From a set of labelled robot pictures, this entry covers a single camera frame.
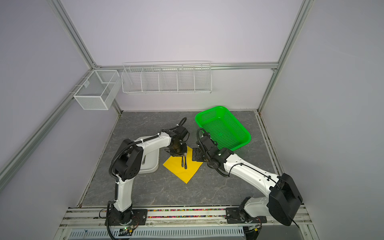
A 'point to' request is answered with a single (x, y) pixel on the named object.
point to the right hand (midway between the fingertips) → (199, 154)
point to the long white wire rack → (174, 77)
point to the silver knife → (185, 164)
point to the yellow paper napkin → (174, 164)
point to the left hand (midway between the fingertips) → (185, 156)
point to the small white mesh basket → (97, 91)
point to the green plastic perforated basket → (224, 129)
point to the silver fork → (182, 161)
